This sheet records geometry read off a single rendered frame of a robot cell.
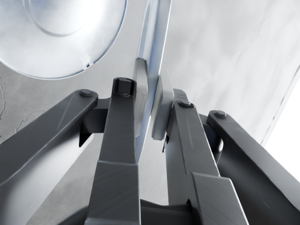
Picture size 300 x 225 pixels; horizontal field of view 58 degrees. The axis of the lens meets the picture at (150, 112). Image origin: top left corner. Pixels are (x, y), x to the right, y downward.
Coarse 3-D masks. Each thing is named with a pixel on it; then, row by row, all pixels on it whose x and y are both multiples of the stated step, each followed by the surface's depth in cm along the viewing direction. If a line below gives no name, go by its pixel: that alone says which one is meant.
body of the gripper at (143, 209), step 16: (80, 208) 7; (144, 208) 7; (160, 208) 7; (176, 208) 8; (64, 224) 6; (80, 224) 6; (144, 224) 7; (160, 224) 7; (176, 224) 7; (192, 224) 7
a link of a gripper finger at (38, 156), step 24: (72, 96) 13; (96, 96) 13; (48, 120) 10; (72, 120) 11; (0, 144) 8; (24, 144) 9; (48, 144) 9; (72, 144) 11; (0, 168) 7; (24, 168) 8; (48, 168) 10; (0, 192) 7; (24, 192) 8; (48, 192) 10; (0, 216) 7; (24, 216) 9
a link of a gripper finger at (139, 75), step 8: (136, 64) 19; (144, 64) 19; (136, 72) 17; (144, 72) 17; (136, 80) 16; (144, 80) 16; (136, 88) 15; (144, 88) 15; (136, 96) 15; (144, 96) 15; (136, 104) 15; (144, 104) 15; (136, 112) 15; (136, 120) 15; (136, 128) 15; (136, 136) 16
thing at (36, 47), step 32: (0, 0) 40; (32, 0) 42; (64, 0) 46; (96, 0) 51; (0, 32) 42; (32, 32) 45; (64, 32) 48; (96, 32) 54; (32, 64) 47; (64, 64) 52
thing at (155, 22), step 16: (160, 0) 17; (144, 16) 36; (160, 16) 17; (144, 32) 36; (160, 32) 17; (144, 48) 24; (160, 48) 17; (160, 64) 17; (144, 112) 18; (144, 128) 19
